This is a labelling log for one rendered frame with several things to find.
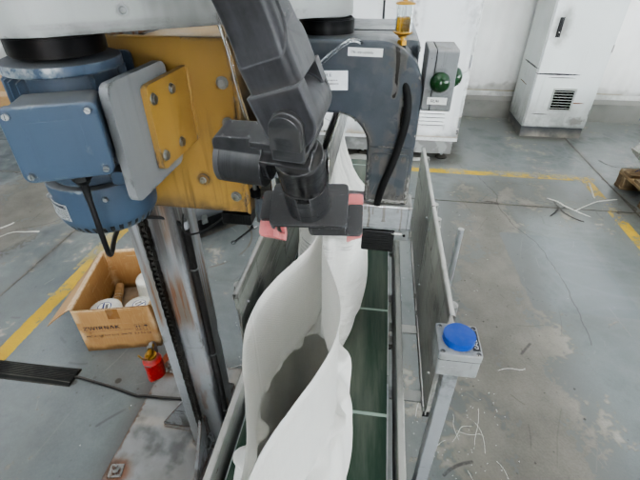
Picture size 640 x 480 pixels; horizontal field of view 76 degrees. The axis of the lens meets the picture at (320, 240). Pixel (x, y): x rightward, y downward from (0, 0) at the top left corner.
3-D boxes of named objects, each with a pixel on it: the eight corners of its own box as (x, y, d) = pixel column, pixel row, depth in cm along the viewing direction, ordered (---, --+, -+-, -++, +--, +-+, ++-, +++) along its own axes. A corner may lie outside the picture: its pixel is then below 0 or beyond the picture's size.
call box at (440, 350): (476, 379, 78) (484, 358, 75) (433, 374, 79) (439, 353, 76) (470, 347, 85) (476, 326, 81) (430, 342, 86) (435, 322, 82)
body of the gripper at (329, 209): (277, 190, 58) (266, 158, 52) (349, 190, 57) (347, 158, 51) (271, 230, 56) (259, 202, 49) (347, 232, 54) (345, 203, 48)
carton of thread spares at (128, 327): (178, 346, 185) (167, 305, 171) (60, 352, 182) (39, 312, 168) (198, 272, 228) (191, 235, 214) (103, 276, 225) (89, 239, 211)
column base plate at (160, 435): (224, 503, 132) (215, 470, 120) (101, 484, 137) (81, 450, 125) (264, 373, 173) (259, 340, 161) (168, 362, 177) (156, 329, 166)
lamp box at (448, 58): (450, 112, 64) (460, 50, 59) (420, 110, 65) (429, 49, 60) (444, 98, 71) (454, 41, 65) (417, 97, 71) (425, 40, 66)
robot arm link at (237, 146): (299, 118, 38) (323, 76, 43) (185, 105, 40) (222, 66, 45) (305, 214, 46) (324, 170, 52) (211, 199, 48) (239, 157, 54)
